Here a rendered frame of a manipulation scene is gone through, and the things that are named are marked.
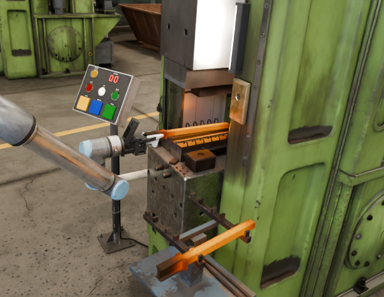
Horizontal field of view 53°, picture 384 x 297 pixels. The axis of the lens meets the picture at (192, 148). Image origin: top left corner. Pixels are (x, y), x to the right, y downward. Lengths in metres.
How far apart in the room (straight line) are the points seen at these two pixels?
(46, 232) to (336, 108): 2.09
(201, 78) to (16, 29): 4.98
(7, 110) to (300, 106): 1.09
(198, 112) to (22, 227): 1.58
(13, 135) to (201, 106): 1.11
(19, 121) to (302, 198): 1.30
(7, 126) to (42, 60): 5.27
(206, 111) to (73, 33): 4.62
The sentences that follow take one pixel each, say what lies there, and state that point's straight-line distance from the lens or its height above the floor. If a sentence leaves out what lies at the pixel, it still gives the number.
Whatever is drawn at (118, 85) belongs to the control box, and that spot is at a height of 1.14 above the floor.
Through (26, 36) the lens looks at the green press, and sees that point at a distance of 6.51.
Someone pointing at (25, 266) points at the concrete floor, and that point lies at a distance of 2.72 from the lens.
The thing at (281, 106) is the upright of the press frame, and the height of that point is 1.30.
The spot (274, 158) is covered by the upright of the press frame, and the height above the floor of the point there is 1.09.
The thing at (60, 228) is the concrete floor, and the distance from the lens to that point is 2.96.
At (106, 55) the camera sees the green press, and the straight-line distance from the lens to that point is 7.18.
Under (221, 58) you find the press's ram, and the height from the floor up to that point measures 1.41.
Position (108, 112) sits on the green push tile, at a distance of 2.15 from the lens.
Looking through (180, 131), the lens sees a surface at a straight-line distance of 1.83.
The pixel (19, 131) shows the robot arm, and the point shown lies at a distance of 1.28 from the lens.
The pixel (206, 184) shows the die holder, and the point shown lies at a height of 0.86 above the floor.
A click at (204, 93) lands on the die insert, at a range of 1.80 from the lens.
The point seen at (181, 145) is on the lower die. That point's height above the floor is 0.99.
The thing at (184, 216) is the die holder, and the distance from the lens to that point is 1.80.
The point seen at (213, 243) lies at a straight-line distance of 1.27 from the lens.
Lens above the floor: 1.76
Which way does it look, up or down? 25 degrees down
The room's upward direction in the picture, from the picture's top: 4 degrees clockwise
